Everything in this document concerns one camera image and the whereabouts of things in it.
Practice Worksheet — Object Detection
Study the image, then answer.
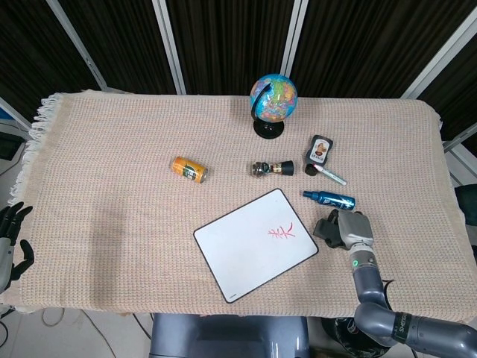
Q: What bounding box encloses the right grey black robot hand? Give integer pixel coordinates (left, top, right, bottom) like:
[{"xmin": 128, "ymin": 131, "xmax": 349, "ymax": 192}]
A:
[{"xmin": 322, "ymin": 209, "xmax": 374, "ymax": 250}]

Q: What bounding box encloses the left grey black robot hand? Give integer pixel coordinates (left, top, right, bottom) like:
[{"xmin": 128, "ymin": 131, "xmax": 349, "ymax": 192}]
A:
[{"xmin": 0, "ymin": 202, "xmax": 35, "ymax": 295}]

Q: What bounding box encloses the grey whiteboard eraser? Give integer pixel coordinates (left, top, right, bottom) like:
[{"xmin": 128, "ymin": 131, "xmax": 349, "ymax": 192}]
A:
[{"xmin": 312, "ymin": 219, "xmax": 332, "ymax": 245}]

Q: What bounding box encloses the blue spray bottle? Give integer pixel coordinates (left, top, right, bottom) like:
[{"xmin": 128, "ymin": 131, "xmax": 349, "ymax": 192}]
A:
[{"xmin": 302, "ymin": 189, "xmax": 356, "ymax": 212}]

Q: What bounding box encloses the white marker pen red tip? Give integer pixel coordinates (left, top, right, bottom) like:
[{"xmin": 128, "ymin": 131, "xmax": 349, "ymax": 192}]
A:
[{"xmin": 312, "ymin": 163, "xmax": 347, "ymax": 186}]

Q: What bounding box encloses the dark squeeze sauce bottle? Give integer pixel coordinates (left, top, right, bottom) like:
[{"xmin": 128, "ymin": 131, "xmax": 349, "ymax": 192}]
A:
[{"xmin": 303, "ymin": 134, "xmax": 335, "ymax": 176}]

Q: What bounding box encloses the glass pepper grinder black cap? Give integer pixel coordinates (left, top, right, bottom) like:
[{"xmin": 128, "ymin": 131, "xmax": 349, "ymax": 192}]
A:
[{"xmin": 250, "ymin": 160, "xmax": 295, "ymax": 177}]

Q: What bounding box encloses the black waste bin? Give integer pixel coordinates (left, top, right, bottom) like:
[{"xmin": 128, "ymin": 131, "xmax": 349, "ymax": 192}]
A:
[{"xmin": 322, "ymin": 316, "xmax": 377, "ymax": 358}]

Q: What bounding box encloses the white board with black rim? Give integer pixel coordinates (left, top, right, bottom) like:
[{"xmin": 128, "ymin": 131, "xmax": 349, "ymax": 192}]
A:
[{"xmin": 192, "ymin": 188, "xmax": 320, "ymax": 304}]

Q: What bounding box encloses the beige woven tablecloth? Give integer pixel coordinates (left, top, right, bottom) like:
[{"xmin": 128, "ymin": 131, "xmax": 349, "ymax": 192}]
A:
[{"xmin": 9, "ymin": 89, "xmax": 469, "ymax": 325}]

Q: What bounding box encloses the blue desk globe black stand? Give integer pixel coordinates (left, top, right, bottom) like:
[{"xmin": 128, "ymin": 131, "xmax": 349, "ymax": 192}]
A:
[{"xmin": 249, "ymin": 73, "xmax": 299, "ymax": 139}]

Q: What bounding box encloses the blue-grey robot torso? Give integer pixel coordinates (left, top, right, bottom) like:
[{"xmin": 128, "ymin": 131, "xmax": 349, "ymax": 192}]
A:
[{"xmin": 148, "ymin": 313, "xmax": 310, "ymax": 358}]

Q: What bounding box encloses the orange drink can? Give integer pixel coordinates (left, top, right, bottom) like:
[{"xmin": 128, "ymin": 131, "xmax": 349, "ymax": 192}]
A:
[{"xmin": 171, "ymin": 155, "xmax": 209, "ymax": 185}]

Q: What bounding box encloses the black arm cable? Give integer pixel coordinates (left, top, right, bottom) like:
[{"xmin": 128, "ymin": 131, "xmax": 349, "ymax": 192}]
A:
[{"xmin": 382, "ymin": 278, "xmax": 397, "ymax": 313}]

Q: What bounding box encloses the aluminium frame post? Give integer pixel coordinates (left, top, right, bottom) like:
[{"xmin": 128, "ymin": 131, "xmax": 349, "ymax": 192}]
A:
[
  {"xmin": 400, "ymin": 16, "xmax": 477, "ymax": 100},
  {"xmin": 281, "ymin": 0, "xmax": 309, "ymax": 81},
  {"xmin": 151, "ymin": 0, "xmax": 186, "ymax": 95},
  {"xmin": 47, "ymin": 0, "xmax": 110, "ymax": 90}
]

